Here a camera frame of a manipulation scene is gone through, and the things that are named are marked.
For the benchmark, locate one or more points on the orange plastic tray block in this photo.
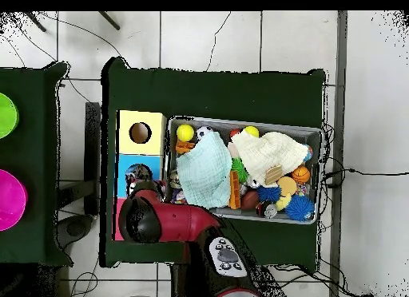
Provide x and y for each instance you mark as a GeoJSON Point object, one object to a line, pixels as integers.
{"type": "Point", "coordinates": [235, 191]}

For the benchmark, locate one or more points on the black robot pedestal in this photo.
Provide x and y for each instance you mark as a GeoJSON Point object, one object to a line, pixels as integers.
{"type": "Point", "coordinates": [179, 284]}

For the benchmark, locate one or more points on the cream cloth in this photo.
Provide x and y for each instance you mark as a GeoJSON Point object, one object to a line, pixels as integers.
{"type": "Point", "coordinates": [271, 150]}

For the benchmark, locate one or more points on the small soccer ball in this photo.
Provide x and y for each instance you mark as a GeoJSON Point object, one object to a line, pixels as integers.
{"type": "Point", "coordinates": [204, 131]}

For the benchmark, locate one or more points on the yellow plastic ball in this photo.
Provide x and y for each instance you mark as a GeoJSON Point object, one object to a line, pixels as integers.
{"type": "Point", "coordinates": [251, 131]}
{"type": "Point", "coordinates": [185, 132]}

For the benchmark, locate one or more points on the orange toy basketball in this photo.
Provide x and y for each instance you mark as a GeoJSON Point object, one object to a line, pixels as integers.
{"type": "Point", "coordinates": [301, 174]}

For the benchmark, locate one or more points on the magenta plate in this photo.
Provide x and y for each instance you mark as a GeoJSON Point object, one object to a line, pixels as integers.
{"type": "Point", "coordinates": [11, 199]}

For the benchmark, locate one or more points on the green plate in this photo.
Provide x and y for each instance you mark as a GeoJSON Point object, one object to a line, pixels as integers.
{"type": "Point", "coordinates": [8, 116]}

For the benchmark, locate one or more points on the wooden three-hole box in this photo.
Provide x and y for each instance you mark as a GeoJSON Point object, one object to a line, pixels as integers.
{"type": "Point", "coordinates": [140, 148]}

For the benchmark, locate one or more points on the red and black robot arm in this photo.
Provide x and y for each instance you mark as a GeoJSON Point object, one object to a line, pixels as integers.
{"type": "Point", "coordinates": [182, 220]}

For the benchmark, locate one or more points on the large blue spiky ball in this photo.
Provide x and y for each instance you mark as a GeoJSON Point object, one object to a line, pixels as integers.
{"type": "Point", "coordinates": [299, 208]}

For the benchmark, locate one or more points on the silver mesh bin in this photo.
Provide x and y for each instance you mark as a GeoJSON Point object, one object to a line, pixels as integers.
{"type": "Point", "coordinates": [243, 214]}

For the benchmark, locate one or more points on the green spiky ball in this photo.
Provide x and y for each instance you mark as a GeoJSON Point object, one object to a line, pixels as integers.
{"type": "Point", "coordinates": [239, 169]}

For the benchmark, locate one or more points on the dark green tablecloth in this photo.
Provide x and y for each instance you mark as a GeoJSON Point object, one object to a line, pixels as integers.
{"type": "Point", "coordinates": [35, 150]}
{"type": "Point", "coordinates": [207, 95]}

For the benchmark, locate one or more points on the mint green cloth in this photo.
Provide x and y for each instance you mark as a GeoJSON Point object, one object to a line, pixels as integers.
{"type": "Point", "coordinates": [204, 172]}

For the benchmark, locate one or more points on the black tripod leg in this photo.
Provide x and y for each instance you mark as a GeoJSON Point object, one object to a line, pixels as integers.
{"type": "Point", "coordinates": [109, 20]}
{"type": "Point", "coordinates": [35, 21]}

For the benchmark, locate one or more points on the small blue spiky ball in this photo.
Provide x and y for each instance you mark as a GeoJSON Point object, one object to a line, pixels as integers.
{"type": "Point", "coordinates": [269, 194]}

